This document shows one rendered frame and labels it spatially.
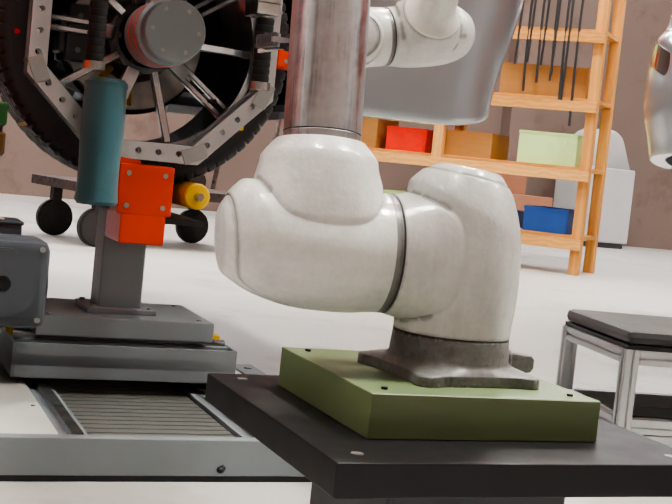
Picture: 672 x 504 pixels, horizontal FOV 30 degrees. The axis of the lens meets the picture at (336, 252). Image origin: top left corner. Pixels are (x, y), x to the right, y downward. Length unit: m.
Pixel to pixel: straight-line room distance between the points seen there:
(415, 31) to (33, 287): 0.90
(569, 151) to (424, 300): 7.63
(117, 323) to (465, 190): 1.39
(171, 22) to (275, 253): 1.18
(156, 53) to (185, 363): 0.70
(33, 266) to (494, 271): 1.17
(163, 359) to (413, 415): 1.40
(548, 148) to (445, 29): 7.06
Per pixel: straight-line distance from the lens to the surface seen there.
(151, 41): 2.60
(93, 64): 2.50
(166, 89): 3.02
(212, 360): 2.86
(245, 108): 2.80
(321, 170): 1.52
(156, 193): 2.75
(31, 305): 2.52
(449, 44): 2.20
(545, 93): 9.30
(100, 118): 2.60
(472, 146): 9.44
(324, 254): 1.51
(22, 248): 2.51
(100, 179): 2.60
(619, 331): 2.67
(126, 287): 2.92
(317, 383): 1.62
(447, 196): 1.57
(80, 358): 2.79
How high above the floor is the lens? 0.61
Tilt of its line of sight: 4 degrees down
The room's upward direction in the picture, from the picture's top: 6 degrees clockwise
